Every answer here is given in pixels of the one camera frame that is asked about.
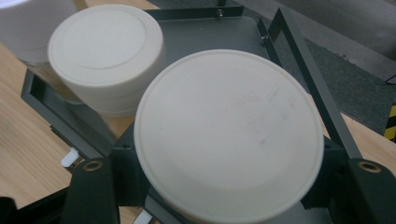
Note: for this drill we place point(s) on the spice jar with red powder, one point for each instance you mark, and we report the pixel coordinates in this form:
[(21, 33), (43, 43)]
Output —
[(227, 137)]

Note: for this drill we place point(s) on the spice jar with orange powder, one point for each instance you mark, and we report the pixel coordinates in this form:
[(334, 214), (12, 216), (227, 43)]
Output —
[(106, 53)]

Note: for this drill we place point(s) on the dark grey corner rack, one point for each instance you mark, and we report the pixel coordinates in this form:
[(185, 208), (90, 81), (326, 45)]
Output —
[(202, 34)]

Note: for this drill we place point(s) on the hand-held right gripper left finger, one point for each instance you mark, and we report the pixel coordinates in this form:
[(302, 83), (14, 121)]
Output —
[(93, 193)]

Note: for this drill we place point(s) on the black striped stand base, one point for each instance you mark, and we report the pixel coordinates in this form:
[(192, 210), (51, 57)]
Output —
[(391, 123)]

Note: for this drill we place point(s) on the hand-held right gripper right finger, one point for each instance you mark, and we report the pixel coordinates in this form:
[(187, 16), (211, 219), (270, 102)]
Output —
[(370, 196)]

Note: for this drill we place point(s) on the spice jar with flip cap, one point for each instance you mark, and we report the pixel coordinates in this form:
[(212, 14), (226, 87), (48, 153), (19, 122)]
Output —
[(31, 28)]

